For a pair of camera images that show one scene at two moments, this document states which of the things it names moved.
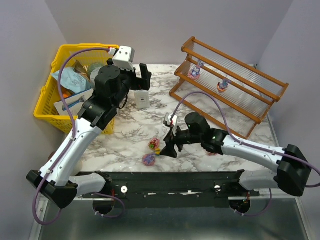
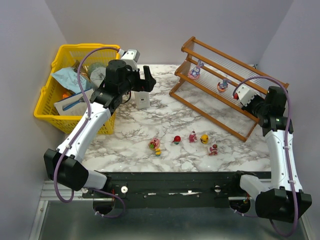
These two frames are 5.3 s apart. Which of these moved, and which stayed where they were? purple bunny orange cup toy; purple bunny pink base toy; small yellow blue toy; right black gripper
Moved: right black gripper
Stayed: purple bunny orange cup toy; small yellow blue toy; purple bunny pink base toy
